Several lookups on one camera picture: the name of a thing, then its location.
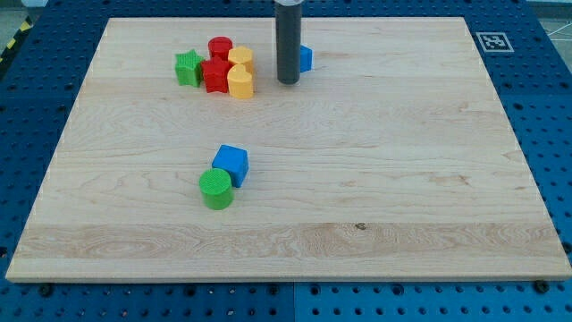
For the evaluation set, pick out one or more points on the blue cube block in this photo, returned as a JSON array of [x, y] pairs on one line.
[[234, 161]]

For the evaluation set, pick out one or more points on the red star block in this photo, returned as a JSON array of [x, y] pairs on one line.
[[214, 73]]

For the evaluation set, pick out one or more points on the yellow black hazard tape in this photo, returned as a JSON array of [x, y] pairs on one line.
[[15, 42]]

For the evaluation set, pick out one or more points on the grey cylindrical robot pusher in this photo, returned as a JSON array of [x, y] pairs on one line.
[[288, 15]]

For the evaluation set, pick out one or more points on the green cylinder block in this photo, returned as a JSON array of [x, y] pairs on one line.
[[216, 188]]

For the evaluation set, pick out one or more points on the white fiducial marker tag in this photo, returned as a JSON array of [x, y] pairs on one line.
[[494, 42]]

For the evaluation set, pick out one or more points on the yellow heart block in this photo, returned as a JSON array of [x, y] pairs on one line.
[[240, 82]]

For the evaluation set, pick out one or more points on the wooden board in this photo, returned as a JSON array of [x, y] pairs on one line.
[[393, 160]]

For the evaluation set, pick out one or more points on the yellow hexagon block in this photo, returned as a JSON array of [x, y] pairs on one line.
[[242, 55]]

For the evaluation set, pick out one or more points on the blue block behind pusher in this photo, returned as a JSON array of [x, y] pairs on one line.
[[306, 59]]

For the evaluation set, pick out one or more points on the green star block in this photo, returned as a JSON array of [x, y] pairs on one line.
[[188, 68]]

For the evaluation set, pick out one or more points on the red cylinder block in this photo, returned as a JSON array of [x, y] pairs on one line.
[[220, 47]]

